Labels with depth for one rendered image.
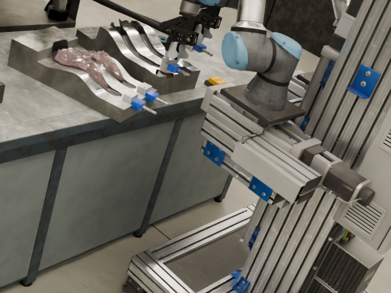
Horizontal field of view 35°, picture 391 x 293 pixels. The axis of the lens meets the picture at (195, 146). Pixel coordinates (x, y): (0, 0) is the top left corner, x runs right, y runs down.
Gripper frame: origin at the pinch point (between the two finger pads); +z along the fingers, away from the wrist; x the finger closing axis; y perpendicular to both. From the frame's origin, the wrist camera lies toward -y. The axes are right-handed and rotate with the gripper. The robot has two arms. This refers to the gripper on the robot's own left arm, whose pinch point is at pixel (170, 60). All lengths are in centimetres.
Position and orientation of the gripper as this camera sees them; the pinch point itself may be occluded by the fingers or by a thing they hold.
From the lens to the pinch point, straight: 245.9
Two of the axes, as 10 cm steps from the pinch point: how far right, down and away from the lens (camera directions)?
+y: 7.5, 4.0, -5.2
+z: -2.8, 9.1, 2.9
